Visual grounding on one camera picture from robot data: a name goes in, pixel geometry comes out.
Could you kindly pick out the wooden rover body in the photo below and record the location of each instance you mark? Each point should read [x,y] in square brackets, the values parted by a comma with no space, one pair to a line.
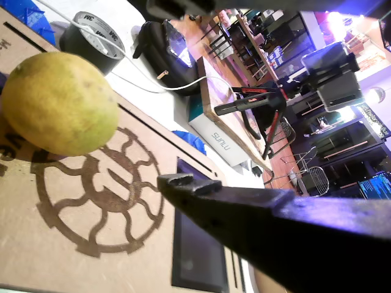
[46,244]

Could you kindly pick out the yellow ball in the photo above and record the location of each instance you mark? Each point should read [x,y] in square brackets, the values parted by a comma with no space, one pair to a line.
[61,103]

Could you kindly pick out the black boxy camera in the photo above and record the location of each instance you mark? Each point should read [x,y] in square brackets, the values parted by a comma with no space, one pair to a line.
[336,85]

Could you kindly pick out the white SUNLU box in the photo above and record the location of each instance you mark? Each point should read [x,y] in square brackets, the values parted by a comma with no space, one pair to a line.
[220,143]

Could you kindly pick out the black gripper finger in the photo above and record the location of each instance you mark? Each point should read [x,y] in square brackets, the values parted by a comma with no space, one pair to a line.
[290,232]
[189,6]

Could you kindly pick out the blue rover wheel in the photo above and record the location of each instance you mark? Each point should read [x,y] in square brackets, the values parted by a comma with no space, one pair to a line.
[189,142]
[21,15]

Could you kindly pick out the black duct tape roll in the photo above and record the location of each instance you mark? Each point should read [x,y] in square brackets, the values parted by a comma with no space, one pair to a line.
[91,58]

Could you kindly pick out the black tripod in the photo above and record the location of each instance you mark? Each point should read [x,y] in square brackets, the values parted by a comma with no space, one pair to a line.
[241,107]

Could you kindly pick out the black backpack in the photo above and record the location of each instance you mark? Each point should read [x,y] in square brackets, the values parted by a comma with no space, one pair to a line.
[152,45]

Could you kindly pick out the lit computer monitor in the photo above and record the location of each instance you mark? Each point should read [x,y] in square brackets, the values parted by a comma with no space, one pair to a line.
[375,186]

